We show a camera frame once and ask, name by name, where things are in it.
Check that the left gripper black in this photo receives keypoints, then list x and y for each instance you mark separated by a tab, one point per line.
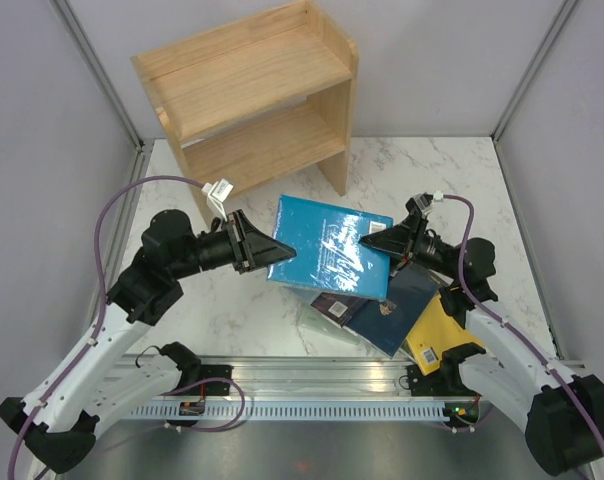
252	248

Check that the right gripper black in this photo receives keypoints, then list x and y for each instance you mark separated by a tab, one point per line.
403	239

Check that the bright blue book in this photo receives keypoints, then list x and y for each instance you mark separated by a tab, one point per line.
329	255

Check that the navy blue crest book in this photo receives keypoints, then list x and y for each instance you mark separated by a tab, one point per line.
385	324

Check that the dark purple galaxy book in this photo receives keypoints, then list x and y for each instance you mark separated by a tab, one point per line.
338	308

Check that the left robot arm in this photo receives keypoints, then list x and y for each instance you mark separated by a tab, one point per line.
60	421

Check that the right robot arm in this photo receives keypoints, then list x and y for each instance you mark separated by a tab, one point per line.
559	412

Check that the pale green thin file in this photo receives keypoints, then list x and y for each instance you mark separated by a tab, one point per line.
311	319

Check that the yellow book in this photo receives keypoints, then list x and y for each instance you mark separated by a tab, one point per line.
434	333

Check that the wooden two-tier shelf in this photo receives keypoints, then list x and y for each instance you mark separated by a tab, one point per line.
257	99

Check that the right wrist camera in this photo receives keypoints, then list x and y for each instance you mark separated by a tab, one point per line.
423	202

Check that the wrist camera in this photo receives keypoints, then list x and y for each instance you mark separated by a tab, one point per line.
215	195
423	202

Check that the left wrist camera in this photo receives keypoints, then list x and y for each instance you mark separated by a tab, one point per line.
215	195

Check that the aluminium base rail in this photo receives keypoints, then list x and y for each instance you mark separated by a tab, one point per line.
318	378

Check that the white slotted cable duct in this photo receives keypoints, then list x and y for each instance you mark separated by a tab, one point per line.
314	410

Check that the right aluminium frame post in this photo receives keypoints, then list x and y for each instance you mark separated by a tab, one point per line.
551	36

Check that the aluminium frame post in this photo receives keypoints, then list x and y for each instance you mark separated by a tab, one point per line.
551	36
72	24

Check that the left aluminium frame post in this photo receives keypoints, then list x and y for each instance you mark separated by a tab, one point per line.
72	24

